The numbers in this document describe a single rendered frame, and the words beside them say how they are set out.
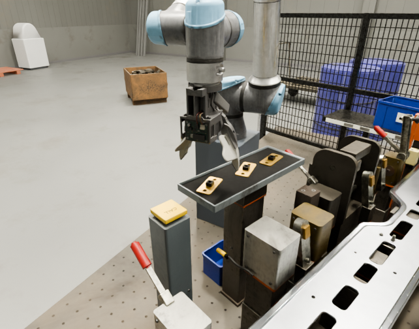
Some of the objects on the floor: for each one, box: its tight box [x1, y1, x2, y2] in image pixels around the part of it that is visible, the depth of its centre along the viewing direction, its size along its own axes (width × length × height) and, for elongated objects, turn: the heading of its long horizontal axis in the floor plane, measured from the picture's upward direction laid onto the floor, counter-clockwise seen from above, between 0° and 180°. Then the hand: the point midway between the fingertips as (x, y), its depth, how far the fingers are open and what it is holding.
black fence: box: [259, 13, 419, 159], centre depth 175 cm, size 14×197×155 cm, turn 43°
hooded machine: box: [12, 23, 50, 71], centre depth 919 cm, size 71×58×127 cm
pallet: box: [0, 67, 23, 77], centre depth 839 cm, size 128×88×12 cm
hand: (209, 164), depth 75 cm, fingers open, 14 cm apart
